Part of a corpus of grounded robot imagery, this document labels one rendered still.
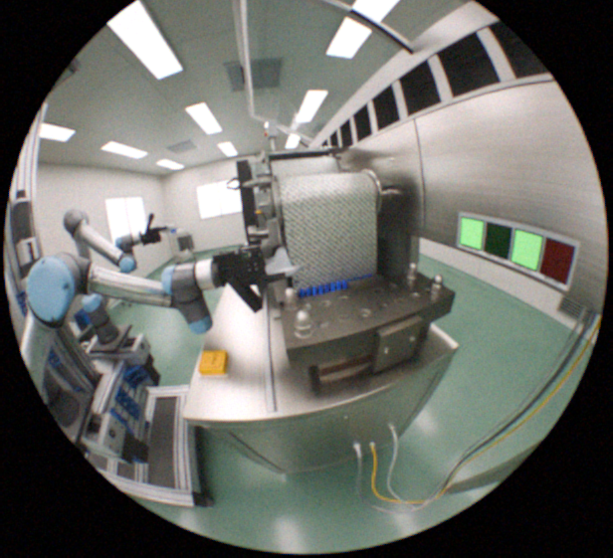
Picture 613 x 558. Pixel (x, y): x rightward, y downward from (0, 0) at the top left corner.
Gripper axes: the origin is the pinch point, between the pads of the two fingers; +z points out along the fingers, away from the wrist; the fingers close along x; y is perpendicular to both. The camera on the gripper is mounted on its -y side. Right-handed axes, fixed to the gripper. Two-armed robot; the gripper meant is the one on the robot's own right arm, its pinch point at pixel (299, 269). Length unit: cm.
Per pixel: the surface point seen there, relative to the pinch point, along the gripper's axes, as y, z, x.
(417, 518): -109, 27, -79
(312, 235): 7.8, 4.3, -0.3
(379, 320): -5.9, 11.4, -18.9
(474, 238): 8.8, 29.4, -24.8
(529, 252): 9.4, 29.4, -36.7
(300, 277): -2.2, 0.0, -0.3
